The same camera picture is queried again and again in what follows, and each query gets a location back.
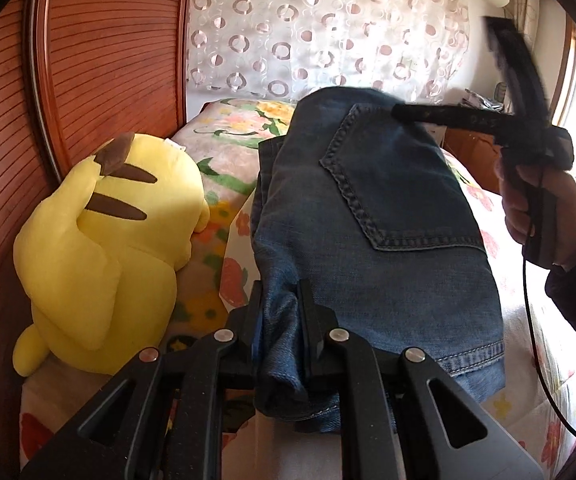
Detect blue denim jeans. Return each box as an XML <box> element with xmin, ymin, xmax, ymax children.
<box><xmin>251</xmin><ymin>87</ymin><xmax>505</xmax><ymax>432</ymax></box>

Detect right hand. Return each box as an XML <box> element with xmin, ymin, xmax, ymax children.
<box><xmin>494</xmin><ymin>156</ymin><xmax>576</xmax><ymax>273</ymax></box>

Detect wooden sideboard cabinet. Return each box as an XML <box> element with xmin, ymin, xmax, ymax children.
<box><xmin>443</xmin><ymin>128</ymin><xmax>501</xmax><ymax>194</ymax></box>

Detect beige window curtain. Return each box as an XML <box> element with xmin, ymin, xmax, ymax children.
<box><xmin>512</xmin><ymin>0</ymin><xmax>541</xmax><ymax>51</ymax></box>

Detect white strawberry print sheet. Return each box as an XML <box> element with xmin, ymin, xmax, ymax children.
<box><xmin>222</xmin><ymin>154</ymin><xmax>576</xmax><ymax>479</ymax></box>

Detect yellow Pikachu plush toy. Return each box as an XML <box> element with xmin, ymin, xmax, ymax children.
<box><xmin>13</xmin><ymin>133</ymin><xmax>210</xmax><ymax>377</ymax></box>

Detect sheer circle pattern curtain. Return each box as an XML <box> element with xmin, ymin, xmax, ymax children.
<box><xmin>186</xmin><ymin>0</ymin><xmax>469</xmax><ymax>102</ymax></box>

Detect floral pink blanket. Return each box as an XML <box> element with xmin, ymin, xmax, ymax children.
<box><xmin>20</xmin><ymin>98</ymin><xmax>294</xmax><ymax>463</ymax></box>

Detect brown wooden wardrobe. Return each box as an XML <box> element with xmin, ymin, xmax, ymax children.
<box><xmin>0</xmin><ymin>0</ymin><xmax>188</xmax><ymax>479</ymax></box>

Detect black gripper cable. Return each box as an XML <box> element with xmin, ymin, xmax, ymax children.
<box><xmin>521</xmin><ymin>169</ymin><xmax>576</xmax><ymax>443</ymax></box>

